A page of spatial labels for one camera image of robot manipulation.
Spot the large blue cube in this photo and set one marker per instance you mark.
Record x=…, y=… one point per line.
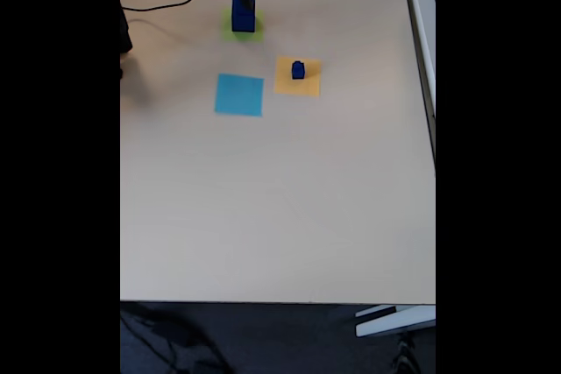
x=243, y=23

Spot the small blue cube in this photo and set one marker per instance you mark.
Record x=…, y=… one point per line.
x=298, y=72

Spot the green paper square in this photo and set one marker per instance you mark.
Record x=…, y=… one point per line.
x=225, y=30

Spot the orange paper square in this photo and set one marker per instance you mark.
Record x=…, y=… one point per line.
x=285, y=85

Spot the light blue paper square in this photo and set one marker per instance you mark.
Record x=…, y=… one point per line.
x=239, y=96

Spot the white neighbouring table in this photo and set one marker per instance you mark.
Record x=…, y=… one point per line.
x=423, y=41

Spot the white table foot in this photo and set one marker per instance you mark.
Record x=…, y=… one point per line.
x=394, y=321

